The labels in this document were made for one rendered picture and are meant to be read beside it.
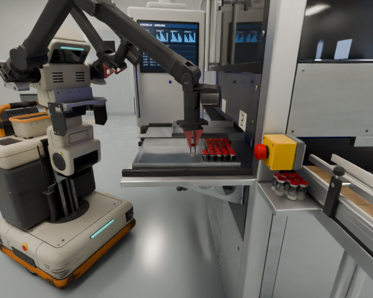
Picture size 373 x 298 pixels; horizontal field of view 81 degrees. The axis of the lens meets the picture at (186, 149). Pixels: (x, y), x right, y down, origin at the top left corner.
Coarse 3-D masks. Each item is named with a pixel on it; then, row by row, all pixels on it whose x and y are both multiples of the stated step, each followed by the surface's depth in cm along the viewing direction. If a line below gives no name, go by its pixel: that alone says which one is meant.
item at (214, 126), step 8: (176, 128) 121; (208, 128) 121; (216, 128) 121; (224, 128) 121; (232, 128) 121; (176, 136) 100; (184, 136) 100; (192, 136) 100; (208, 136) 101; (216, 136) 101; (224, 136) 101; (232, 136) 101; (240, 136) 101
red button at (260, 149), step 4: (260, 144) 54; (264, 144) 54; (256, 148) 54; (260, 148) 53; (264, 148) 53; (256, 152) 53; (260, 152) 53; (264, 152) 52; (256, 156) 54; (260, 156) 53; (264, 156) 53
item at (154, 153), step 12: (144, 144) 89; (156, 144) 93; (168, 144) 93; (180, 144) 93; (144, 156) 82; (156, 156) 82; (168, 156) 82; (180, 156) 82; (132, 168) 68; (144, 168) 68; (156, 168) 68; (168, 168) 68; (180, 168) 68
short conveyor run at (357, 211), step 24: (312, 168) 61; (336, 168) 44; (360, 168) 51; (312, 192) 55; (336, 192) 45; (360, 192) 43; (336, 216) 46; (360, 216) 40; (336, 240) 46; (360, 240) 40; (360, 264) 40
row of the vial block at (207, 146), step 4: (208, 140) 86; (204, 144) 88; (208, 144) 81; (204, 148) 88; (208, 148) 76; (212, 148) 77; (208, 152) 75; (212, 152) 73; (208, 156) 75; (212, 156) 72; (212, 160) 72
